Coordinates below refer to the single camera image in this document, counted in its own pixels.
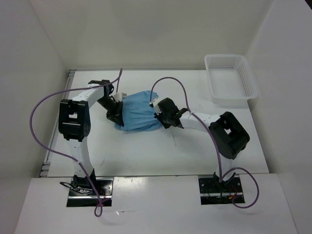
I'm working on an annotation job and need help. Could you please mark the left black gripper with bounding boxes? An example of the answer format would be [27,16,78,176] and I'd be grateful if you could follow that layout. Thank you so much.
[97,97,123,127]

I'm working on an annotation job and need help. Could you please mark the light blue shorts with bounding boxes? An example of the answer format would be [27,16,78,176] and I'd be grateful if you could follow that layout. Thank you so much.
[114,90,162,134]

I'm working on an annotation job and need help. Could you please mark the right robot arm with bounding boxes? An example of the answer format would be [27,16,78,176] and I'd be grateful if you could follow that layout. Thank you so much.
[150,98,250,192]

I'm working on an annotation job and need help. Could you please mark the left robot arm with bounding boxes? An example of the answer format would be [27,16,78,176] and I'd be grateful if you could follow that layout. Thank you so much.
[58,80,124,195]

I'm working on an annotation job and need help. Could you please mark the white plastic basket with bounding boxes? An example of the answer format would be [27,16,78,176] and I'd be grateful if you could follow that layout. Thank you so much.
[204,54,258,105]

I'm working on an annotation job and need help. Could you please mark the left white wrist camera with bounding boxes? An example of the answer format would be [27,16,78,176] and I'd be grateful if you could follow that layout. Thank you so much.
[113,93,127,102]

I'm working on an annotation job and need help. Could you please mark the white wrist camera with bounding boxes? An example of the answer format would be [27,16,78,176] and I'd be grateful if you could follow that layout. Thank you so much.
[113,93,127,102]
[150,97,161,115]

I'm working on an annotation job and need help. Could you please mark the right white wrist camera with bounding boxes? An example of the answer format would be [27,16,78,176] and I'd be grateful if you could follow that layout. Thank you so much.
[150,97,161,115]

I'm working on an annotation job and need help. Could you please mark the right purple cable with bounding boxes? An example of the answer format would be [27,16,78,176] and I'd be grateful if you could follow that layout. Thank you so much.
[149,77,259,209]

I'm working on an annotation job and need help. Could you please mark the purple cable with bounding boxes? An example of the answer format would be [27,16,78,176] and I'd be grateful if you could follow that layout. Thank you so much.
[29,67,123,217]
[149,77,259,209]

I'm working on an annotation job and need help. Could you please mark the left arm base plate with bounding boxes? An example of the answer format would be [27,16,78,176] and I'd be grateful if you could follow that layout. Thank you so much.
[61,177,114,208]

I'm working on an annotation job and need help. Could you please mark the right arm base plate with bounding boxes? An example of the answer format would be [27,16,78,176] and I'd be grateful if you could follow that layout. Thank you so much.
[198,175,245,205]

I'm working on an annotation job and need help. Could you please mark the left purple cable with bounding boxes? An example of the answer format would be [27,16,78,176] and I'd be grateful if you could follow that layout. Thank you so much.
[29,67,123,217]

